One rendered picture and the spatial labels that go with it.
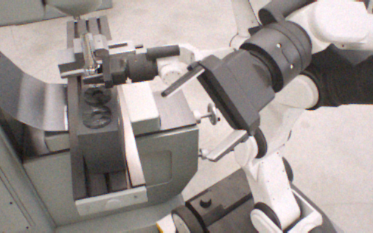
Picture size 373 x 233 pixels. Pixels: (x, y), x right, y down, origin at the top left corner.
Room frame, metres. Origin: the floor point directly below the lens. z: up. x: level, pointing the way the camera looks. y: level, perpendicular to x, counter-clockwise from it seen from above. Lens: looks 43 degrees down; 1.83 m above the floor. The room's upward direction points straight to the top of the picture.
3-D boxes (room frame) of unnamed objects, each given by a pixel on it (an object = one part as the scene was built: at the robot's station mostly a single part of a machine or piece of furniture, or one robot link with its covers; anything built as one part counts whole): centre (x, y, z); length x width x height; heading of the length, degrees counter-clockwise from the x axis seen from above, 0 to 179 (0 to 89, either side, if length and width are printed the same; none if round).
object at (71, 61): (1.29, 0.42, 1.01); 0.35 x 0.15 x 0.11; 108
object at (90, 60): (0.82, 0.29, 1.32); 0.03 x 0.03 x 0.11
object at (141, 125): (1.11, 0.40, 0.82); 0.50 x 0.35 x 0.12; 106
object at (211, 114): (1.25, -0.08, 0.66); 0.16 x 0.12 x 0.12; 106
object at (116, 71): (0.84, 0.20, 1.23); 0.13 x 0.12 x 0.10; 13
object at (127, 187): (1.16, 0.41, 0.92); 1.24 x 0.23 x 0.08; 16
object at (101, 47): (1.29, 0.39, 1.05); 0.12 x 0.06 x 0.04; 18
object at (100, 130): (0.77, 0.28, 1.06); 0.22 x 0.12 x 0.20; 10
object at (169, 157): (1.12, 0.37, 0.46); 0.80 x 0.30 x 0.60; 106
